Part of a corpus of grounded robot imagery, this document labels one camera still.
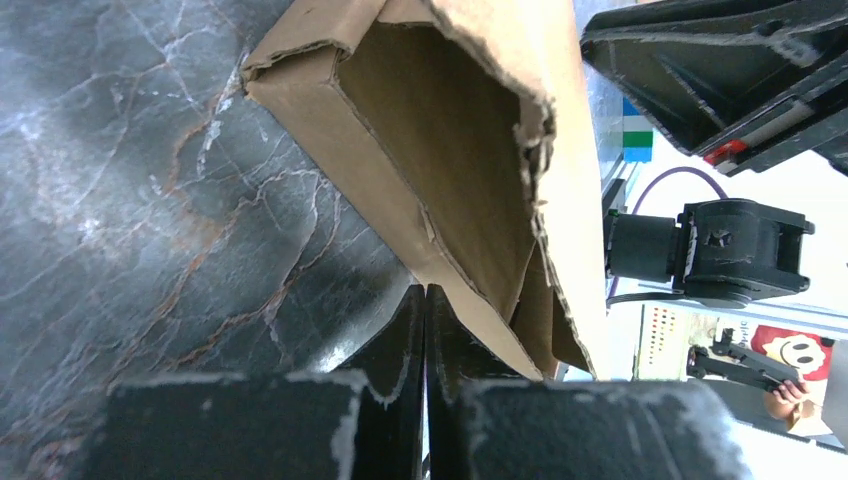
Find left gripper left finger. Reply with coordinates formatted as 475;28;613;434
80;285;424;479

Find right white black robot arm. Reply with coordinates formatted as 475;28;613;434
580;1;847;309

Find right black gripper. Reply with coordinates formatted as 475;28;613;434
580;1;847;177

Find cardboard box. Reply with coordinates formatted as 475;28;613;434
241;1;613;380

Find blue green stacked bricks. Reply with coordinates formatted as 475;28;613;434
622;98;654;163

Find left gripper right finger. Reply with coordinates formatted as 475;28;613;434
425;284;753;479

